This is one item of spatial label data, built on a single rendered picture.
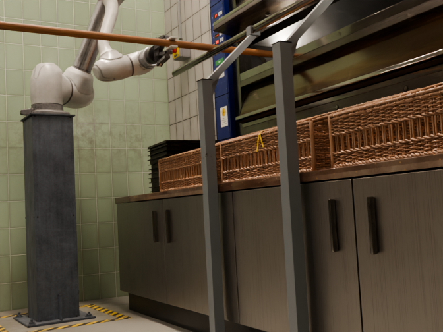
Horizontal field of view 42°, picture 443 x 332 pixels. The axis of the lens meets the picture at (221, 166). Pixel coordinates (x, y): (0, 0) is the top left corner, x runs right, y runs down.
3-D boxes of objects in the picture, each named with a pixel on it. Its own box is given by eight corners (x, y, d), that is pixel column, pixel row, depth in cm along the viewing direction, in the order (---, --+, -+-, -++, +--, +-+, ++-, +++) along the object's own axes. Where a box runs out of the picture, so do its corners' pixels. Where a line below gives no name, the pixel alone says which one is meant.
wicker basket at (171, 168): (247, 190, 291) (244, 135, 293) (318, 182, 241) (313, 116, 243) (157, 193, 267) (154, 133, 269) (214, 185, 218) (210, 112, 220)
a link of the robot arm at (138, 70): (161, 68, 271) (136, 74, 265) (148, 75, 285) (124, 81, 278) (153, 45, 271) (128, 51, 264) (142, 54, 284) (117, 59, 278)
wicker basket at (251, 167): (322, 182, 239) (318, 115, 241) (432, 170, 190) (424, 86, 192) (219, 184, 216) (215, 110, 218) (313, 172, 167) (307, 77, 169)
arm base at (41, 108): (16, 118, 294) (16, 108, 295) (60, 120, 306) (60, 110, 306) (24, 112, 279) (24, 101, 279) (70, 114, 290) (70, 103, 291)
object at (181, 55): (183, 61, 358) (182, 45, 358) (190, 57, 349) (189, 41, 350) (172, 60, 354) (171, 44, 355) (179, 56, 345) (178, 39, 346)
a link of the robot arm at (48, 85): (23, 105, 290) (22, 62, 292) (49, 110, 306) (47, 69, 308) (48, 101, 283) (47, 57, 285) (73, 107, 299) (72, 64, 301)
